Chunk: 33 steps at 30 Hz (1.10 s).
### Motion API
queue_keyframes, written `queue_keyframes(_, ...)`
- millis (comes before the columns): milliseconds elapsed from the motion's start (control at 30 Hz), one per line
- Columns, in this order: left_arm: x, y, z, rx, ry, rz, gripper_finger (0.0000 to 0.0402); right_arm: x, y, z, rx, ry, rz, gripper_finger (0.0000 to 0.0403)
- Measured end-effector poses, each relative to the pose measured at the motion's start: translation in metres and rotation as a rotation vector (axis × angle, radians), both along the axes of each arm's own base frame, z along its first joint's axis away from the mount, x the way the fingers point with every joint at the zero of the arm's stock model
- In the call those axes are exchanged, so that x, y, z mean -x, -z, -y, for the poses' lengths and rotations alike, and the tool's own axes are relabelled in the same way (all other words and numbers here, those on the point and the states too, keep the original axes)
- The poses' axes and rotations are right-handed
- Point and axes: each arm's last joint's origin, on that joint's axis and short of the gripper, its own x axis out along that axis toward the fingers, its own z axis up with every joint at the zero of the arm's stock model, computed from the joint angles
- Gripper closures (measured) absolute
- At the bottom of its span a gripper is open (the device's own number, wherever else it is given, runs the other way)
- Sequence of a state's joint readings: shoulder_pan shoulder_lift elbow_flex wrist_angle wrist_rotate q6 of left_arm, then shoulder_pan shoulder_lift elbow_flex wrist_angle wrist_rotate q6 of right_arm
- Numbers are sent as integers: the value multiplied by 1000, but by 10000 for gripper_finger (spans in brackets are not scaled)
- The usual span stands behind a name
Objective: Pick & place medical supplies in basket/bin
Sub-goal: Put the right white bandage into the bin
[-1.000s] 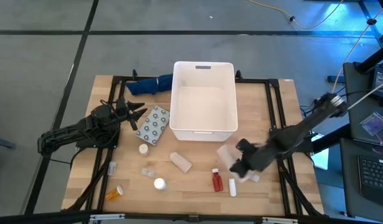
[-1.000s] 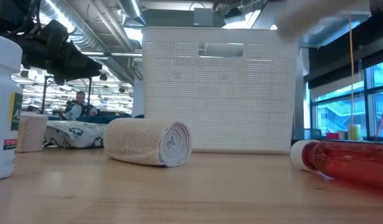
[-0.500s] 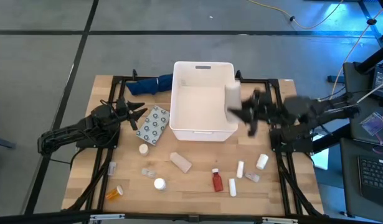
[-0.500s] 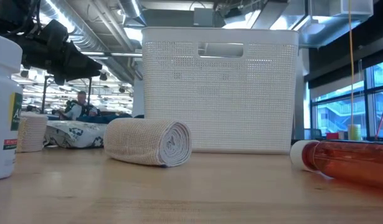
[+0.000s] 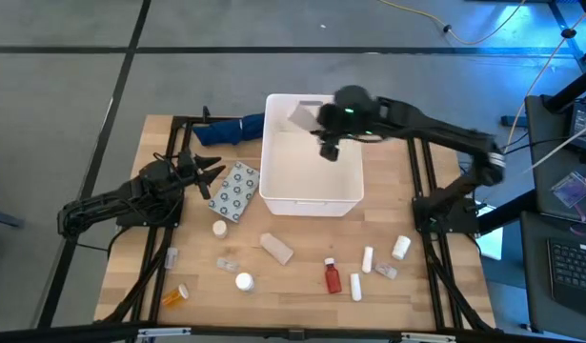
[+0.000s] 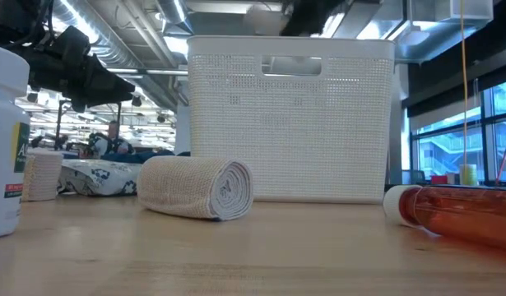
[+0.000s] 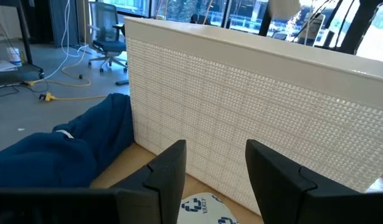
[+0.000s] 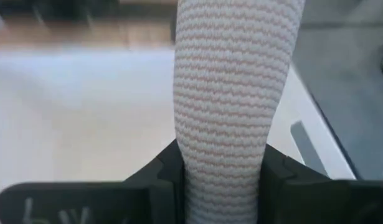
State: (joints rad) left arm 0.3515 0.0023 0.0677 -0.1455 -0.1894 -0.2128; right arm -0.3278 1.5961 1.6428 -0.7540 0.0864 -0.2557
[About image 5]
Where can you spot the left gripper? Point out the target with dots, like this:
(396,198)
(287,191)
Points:
(185,175)

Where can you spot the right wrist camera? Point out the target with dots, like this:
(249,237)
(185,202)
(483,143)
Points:
(329,151)

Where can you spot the white plastic bin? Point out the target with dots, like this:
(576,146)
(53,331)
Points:
(297,176)

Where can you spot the grey patterned blister pack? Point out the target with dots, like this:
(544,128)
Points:
(235,190)

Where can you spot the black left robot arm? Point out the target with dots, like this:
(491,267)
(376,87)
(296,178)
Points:
(107,200)

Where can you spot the black keyboard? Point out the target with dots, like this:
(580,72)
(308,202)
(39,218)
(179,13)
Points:
(576,271)

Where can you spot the blue cloth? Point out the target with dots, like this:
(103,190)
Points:
(226,132)

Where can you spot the orange pill bottle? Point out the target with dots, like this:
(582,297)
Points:
(175,295)

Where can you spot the black side desk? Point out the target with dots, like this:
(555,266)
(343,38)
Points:
(535,267)
(550,162)

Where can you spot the small beige bandage roll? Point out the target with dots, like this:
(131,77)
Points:
(219,228)

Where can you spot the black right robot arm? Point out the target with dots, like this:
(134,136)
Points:
(440,131)

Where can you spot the silver beam bracket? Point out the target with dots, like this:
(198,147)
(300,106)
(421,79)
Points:
(164,332)
(428,337)

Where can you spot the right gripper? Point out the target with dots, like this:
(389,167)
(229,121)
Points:
(352,108)

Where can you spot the black laptop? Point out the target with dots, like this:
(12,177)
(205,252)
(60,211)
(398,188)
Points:
(583,126)

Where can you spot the medium beige bandage roll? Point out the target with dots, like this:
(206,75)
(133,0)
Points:
(276,248)

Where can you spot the grey floor object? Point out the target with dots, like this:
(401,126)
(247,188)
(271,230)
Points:
(4,219)

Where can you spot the small clear vial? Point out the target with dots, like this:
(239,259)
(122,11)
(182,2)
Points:
(386,270)
(170,257)
(227,265)

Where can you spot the small black floor box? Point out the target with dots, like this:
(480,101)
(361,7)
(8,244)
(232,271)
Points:
(509,120)

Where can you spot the white-capped jar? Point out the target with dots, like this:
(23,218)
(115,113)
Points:
(244,281)

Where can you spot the black overhead crossbeam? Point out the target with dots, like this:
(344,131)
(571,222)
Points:
(292,334)

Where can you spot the white pill bottle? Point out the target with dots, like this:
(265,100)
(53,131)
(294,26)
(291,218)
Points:
(401,247)

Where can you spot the black diagonal pole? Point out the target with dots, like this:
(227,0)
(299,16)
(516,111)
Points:
(507,212)
(571,88)

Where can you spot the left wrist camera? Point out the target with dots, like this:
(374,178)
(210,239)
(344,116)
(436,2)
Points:
(187,159)

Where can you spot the red bottle white cap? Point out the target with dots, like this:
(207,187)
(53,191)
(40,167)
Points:
(332,280)

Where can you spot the white plastic tube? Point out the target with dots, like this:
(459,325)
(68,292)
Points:
(355,287)
(367,259)

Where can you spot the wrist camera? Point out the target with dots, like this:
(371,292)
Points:
(187,159)
(329,151)

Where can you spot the black stand rods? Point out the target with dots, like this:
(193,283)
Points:
(571,45)

